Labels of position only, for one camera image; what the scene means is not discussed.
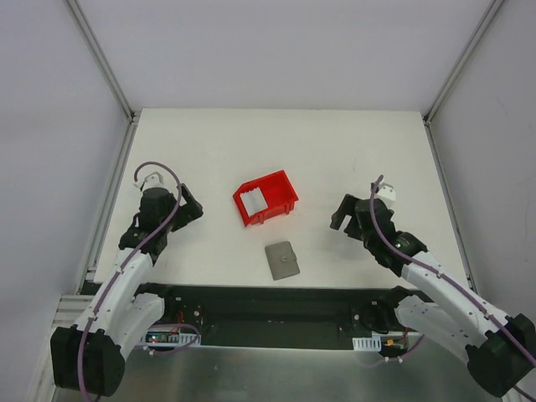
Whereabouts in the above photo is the grey leather card holder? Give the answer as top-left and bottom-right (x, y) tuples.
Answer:
(265, 241), (300, 281)

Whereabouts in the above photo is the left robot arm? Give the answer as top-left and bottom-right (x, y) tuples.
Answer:
(50, 185), (203, 397)

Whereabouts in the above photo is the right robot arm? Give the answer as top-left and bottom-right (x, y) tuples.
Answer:
(330, 194), (535, 398)

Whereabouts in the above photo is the red plastic card tray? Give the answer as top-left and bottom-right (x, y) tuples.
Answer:
(232, 170), (299, 227)

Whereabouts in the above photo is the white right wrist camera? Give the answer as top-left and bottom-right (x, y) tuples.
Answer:
(375, 183), (396, 206)

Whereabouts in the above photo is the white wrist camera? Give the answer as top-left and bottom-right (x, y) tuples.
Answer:
(133, 172), (164, 192)
(375, 183), (396, 206)

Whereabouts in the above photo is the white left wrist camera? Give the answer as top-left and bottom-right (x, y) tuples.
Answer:
(133, 172), (164, 192)

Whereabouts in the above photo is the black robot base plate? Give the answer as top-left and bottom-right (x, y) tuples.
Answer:
(135, 283), (410, 350)

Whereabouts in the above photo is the left table side rail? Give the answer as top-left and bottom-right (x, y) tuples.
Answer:
(74, 112), (141, 294)

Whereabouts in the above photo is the table side rail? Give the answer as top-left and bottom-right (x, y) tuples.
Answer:
(423, 121), (477, 291)
(74, 112), (141, 294)

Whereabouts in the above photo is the right table side rail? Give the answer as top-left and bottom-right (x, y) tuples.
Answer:
(423, 121), (477, 291)

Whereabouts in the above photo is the left white cable duct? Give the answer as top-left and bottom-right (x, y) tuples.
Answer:
(137, 332), (202, 348)

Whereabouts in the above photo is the white cable duct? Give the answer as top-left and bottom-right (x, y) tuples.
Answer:
(352, 335), (382, 353)
(137, 332), (202, 348)

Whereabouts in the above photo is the right white cable duct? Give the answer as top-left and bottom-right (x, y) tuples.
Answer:
(352, 335), (382, 353)

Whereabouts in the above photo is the horizontal aluminium extrusion rail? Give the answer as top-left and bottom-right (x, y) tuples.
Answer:
(52, 295), (93, 330)

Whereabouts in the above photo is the right aluminium frame post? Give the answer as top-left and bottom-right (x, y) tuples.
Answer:
(423, 0), (508, 126)

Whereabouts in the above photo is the aluminium frame post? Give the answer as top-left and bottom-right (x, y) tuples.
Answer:
(63, 0), (137, 122)
(423, 0), (508, 126)

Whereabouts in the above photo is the left aluminium frame post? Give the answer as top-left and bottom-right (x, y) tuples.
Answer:
(63, 0), (137, 122)

